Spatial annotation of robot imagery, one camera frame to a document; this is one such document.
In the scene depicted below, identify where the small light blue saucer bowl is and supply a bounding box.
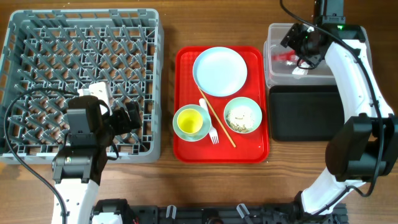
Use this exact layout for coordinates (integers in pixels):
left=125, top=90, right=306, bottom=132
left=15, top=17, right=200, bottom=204
left=172, top=105, right=211, bottom=142

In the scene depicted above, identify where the black waste tray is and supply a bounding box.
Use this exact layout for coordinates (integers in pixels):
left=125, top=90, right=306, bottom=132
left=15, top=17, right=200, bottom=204
left=268, top=85, right=345, bottom=141

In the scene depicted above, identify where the wooden chopstick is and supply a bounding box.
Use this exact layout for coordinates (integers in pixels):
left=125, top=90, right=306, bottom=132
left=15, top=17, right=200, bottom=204
left=198, top=87, right=236, bottom=148

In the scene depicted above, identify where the large light blue plate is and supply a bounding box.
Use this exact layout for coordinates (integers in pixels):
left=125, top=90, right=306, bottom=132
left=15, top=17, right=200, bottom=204
left=192, top=47, right=248, bottom=97

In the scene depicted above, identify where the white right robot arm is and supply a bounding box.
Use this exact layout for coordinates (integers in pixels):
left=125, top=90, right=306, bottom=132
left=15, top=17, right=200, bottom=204
left=281, top=1, right=397, bottom=221

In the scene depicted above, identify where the grey dishwasher rack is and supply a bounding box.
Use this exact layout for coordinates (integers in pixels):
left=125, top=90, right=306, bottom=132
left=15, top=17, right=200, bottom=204
left=1, top=9, right=164, bottom=164

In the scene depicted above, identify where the white paper napkin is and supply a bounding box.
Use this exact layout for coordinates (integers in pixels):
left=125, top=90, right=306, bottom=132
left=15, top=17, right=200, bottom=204
left=292, top=62, right=310, bottom=75

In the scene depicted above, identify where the white plastic fork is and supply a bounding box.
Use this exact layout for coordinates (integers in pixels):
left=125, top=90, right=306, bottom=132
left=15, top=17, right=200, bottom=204
left=199, top=98, right=219, bottom=144

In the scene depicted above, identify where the yellow cup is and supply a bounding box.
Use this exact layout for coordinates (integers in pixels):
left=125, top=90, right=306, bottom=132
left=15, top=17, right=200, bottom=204
left=177, top=108, right=203, bottom=135

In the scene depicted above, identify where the red snack wrapper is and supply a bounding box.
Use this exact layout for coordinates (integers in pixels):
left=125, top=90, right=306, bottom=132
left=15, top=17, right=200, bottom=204
left=271, top=50, right=299, bottom=64

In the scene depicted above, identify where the light green rice bowl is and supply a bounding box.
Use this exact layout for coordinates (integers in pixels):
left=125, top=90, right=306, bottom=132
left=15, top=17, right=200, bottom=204
left=223, top=96, right=262, bottom=134

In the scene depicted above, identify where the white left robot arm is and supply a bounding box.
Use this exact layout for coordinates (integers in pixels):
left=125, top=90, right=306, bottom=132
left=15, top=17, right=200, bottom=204
left=52, top=95, right=142, bottom=223

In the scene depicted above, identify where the rice food waste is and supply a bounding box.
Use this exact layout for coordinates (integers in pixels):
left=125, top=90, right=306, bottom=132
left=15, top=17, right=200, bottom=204
left=226, top=106, right=255, bottom=133

